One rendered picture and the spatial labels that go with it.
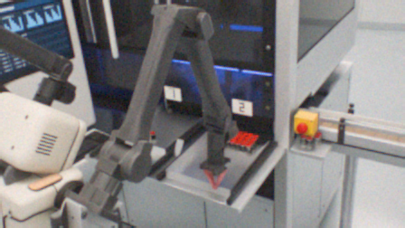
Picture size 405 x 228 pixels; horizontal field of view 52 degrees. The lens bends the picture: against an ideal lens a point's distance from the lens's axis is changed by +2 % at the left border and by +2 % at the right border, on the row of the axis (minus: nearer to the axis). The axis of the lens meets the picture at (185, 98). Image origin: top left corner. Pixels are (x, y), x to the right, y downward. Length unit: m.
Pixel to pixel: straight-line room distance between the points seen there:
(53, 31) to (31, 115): 0.97
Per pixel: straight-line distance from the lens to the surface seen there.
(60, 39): 1.92
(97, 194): 0.93
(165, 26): 0.96
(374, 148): 1.68
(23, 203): 0.96
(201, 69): 1.12
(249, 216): 1.96
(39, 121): 0.96
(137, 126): 0.95
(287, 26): 1.46
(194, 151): 1.64
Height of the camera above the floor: 1.77
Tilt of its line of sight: 25 degrees down
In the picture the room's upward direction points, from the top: 5 degrees counter-clockwise
